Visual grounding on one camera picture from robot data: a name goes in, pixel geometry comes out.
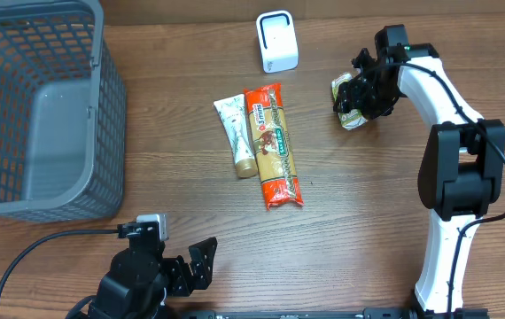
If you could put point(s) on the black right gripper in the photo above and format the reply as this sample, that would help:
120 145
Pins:
356 97

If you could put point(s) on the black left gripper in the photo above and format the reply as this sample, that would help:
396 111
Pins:
189 282

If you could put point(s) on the green tea drink carton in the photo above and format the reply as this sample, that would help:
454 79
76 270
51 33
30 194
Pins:
354 118

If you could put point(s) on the San Remo spaghetti pack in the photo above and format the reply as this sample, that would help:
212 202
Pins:
272 146

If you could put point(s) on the white bamboo tube bottle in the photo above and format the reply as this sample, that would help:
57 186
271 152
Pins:
231 111

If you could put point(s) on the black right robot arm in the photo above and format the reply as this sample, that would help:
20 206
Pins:
463 163

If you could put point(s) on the white barcode scanner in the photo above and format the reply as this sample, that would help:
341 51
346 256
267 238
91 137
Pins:
279 49

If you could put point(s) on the grey plastic basket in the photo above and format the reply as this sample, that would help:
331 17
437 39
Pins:
63 111

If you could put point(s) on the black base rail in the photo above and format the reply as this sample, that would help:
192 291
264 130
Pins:
366 313

